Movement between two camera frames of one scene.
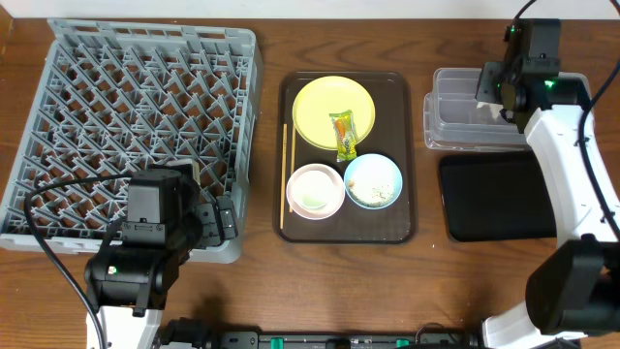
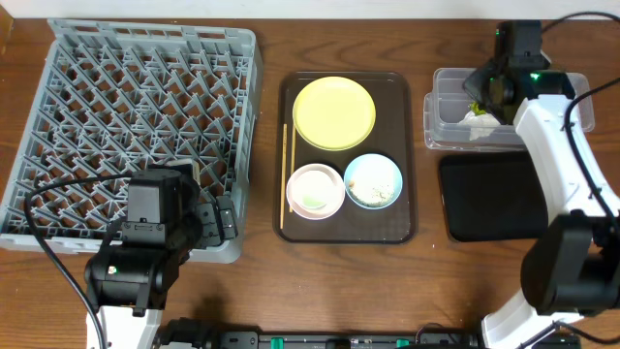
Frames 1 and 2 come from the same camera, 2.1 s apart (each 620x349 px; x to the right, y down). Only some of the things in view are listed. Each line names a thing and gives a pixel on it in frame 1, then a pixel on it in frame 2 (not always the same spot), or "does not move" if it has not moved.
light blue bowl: (373, 181) does not move
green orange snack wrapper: (344, 128) → (475, 107)
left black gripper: (219, 221) does not move
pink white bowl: (315, 191) does not move
